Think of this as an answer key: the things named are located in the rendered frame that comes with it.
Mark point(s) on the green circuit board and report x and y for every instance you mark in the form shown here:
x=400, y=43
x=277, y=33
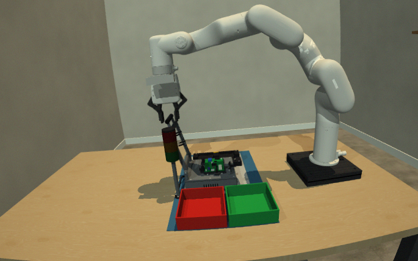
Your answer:
x=211, y=164

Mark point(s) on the green bin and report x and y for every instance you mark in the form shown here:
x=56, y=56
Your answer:
x=247, y=203

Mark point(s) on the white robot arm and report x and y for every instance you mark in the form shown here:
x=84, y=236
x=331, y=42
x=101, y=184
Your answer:
x=334, y=96

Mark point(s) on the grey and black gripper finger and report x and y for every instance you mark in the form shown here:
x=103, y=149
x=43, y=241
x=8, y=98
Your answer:
x=157, y=108
x=178, y=106

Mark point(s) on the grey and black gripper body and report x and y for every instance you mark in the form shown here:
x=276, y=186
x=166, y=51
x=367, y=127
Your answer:
x=166, y=93

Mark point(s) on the red bin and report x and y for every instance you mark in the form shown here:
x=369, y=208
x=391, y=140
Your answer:
x=195, y=203

